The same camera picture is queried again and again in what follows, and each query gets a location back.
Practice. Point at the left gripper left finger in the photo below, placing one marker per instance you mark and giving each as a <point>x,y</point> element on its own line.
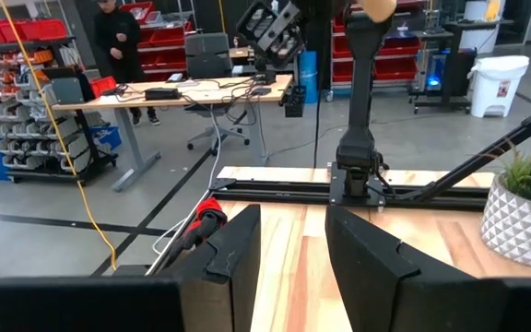
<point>109,304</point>

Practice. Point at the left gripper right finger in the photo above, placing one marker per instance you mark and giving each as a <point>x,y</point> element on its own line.
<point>431,299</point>

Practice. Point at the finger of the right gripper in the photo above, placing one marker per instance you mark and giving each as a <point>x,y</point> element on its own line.
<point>272,32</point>

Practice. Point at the black red gardening glove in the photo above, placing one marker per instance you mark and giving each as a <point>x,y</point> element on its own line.
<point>208,216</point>

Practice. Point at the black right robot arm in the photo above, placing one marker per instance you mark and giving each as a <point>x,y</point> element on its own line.
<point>360,92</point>

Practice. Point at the blue cylinder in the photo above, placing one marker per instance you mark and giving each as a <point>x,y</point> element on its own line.
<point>308,78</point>

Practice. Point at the grey office chair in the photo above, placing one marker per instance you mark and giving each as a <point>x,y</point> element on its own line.
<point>208,55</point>

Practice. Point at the wooden desk grey legs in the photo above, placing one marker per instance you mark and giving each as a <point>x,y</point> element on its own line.
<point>210,90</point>

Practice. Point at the red bin shelving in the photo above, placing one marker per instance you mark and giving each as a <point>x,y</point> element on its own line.
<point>394,69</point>
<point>168,37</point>

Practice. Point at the succulent plant white patterned pot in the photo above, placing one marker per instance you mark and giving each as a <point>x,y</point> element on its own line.
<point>519,226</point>

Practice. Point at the black power brick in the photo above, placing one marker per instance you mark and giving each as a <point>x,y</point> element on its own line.
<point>161,94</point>

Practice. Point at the person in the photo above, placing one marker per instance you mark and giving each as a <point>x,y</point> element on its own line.
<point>122,46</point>

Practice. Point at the computer cart blue light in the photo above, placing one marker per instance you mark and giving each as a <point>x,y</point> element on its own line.
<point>431,74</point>

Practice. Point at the bin rack red grey bins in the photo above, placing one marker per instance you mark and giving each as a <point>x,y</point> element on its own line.
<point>30,147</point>

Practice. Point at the red box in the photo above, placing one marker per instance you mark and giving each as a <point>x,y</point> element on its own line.
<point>104,85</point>

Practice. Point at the grey box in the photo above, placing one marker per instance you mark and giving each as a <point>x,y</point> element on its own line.
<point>67,91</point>

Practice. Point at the white trash bin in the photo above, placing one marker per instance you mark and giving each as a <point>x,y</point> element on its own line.
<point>496,87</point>

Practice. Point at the black aluminium rig frame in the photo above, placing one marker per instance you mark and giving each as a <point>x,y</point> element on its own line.
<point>284,191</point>

